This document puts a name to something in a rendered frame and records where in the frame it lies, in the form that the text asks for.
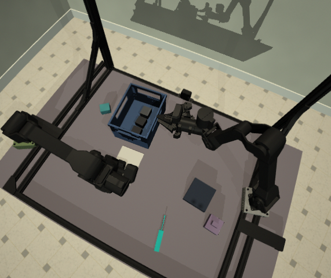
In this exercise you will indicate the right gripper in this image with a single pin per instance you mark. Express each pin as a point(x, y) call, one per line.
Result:
point(129, 171)

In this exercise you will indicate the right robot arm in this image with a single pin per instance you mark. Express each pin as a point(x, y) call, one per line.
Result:
point(89, 165)

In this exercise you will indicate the dark blue plastic crate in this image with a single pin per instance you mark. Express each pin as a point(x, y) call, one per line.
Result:
point(123, 124)

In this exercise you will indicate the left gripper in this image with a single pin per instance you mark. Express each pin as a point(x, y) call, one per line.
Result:
point(170, 121)

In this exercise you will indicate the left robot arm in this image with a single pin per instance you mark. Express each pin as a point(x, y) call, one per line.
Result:
point(266, 148)

